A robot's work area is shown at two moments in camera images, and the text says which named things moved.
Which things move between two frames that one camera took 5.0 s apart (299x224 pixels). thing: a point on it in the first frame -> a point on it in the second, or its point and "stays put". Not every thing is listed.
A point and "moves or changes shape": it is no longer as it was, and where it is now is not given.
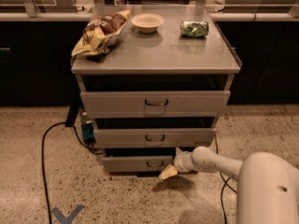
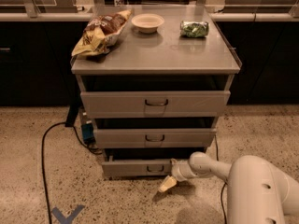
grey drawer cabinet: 162,86 stays put
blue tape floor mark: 68,219 stays put
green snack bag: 193,29 stays put
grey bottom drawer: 145,163 moves or changes shape
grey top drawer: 155,104 stays put
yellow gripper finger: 177,151 -> 174,161
